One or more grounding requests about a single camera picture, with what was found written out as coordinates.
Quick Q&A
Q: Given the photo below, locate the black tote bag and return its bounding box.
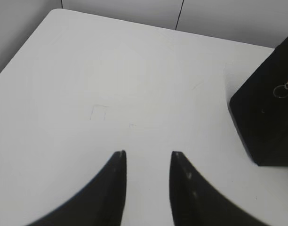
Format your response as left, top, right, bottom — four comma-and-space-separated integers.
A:
229, 37, 288, 167

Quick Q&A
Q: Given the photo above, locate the metal zipper pull with ring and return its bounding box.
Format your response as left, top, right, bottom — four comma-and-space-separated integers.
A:
273, 81, 288, 98

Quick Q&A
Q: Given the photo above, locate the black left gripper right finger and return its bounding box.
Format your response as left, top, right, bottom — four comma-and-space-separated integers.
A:
169, 151, 264, 226

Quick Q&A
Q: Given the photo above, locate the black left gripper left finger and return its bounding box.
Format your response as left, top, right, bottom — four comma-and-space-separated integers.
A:
31, 150, 127, 226

